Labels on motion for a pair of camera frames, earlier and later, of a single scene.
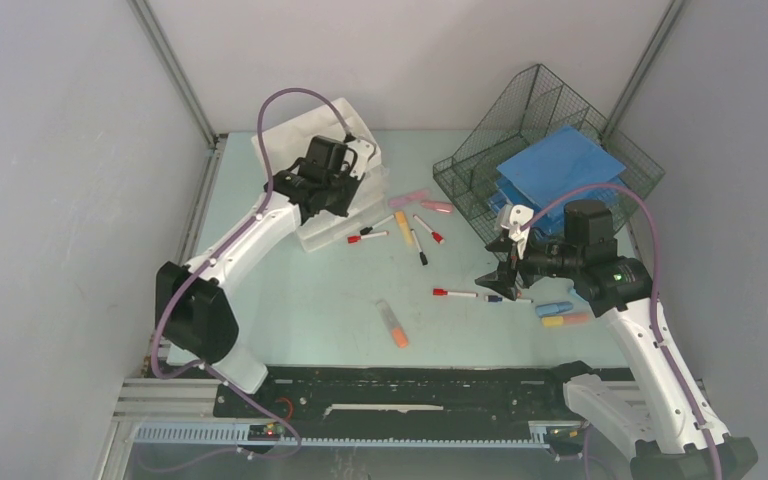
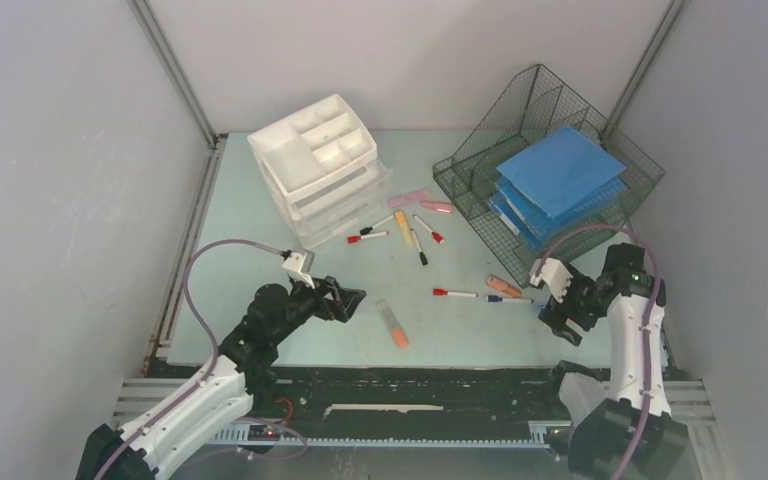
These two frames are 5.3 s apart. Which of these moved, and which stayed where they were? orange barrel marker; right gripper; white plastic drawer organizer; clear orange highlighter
Moved: right gripper
Stayed: white plastic drawer organizer; orange barrel marker; clear orange highlighter
